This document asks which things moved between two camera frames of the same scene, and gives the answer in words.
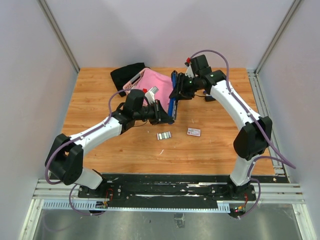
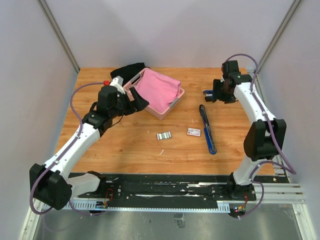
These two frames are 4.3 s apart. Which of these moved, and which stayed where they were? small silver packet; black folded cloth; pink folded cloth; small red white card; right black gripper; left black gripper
Moved: left black gripper; right black gripper
Stayed: small silver packet; black folded cloth; small red white card; pink folded cloth
